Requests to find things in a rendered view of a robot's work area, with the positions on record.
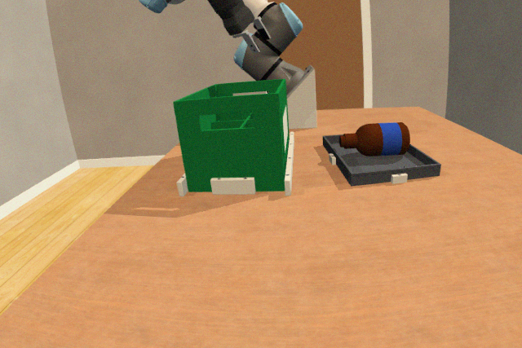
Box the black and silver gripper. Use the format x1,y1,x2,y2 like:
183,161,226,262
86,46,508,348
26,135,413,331
208,0,271,53

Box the blue and brown bottle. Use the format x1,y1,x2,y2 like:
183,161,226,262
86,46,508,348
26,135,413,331
339,122,410,156

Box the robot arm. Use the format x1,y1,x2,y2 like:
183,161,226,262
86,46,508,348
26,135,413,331
139,0,305,94

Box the green crate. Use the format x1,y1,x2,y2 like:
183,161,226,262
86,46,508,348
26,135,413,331
173,79,290,192

